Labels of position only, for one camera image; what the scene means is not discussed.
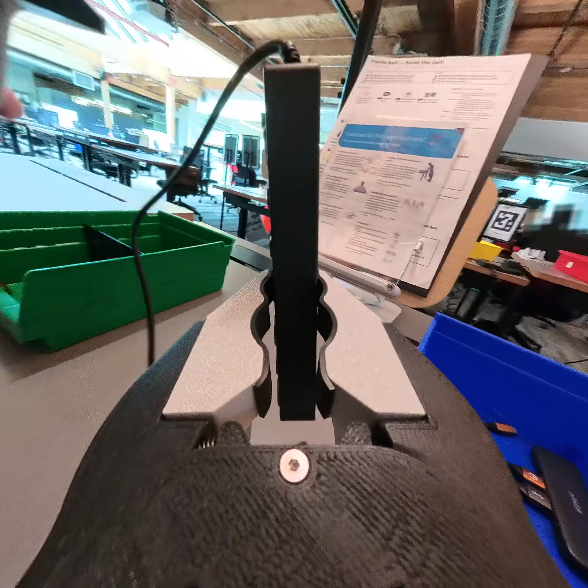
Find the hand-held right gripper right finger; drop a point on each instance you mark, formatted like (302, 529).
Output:
(367, 367)

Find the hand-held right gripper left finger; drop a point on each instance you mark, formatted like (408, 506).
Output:
(216, 363)

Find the green plastic bin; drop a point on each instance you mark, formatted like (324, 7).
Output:
(115, 298)

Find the blue plastic bin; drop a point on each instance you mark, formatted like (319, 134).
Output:
(505, 367)

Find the orange black usb stick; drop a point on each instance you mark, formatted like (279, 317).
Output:
(503, 428)
(528, 477)

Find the person's left hand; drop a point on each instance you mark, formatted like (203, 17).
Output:
(9, 103)

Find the white document stand base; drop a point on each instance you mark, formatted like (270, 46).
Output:
(370, 282)

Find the black flat pad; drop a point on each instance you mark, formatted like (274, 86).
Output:
(250, 255)

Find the instruction sheets on stand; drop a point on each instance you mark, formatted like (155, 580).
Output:
(464, 257)

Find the black bin divider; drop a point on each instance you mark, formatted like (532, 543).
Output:
(103, 243)

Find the yellow plastic bin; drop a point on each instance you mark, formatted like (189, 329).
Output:
(484, 251)

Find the black office chair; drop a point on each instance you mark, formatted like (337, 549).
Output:
(183, 183)

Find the blue header leaflet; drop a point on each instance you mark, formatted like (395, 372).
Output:
(390, 183)

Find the white egg tray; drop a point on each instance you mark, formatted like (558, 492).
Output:
(528, 254)

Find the printed tag sign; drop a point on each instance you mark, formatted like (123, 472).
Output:
(505, 223)

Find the black monitor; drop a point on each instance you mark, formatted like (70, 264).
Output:
(232, 149)
(250, 151)

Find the red plastic bin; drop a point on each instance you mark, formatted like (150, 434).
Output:
(572, 264)

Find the black portable hard drive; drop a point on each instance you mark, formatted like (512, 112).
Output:
(565, 505)

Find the black metal pole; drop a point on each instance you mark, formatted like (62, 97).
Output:
(365, 41)

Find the white printed instruction sheet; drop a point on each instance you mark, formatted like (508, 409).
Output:
(482, 92)

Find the silver ventilation duct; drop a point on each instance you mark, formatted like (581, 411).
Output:
(498, 23)

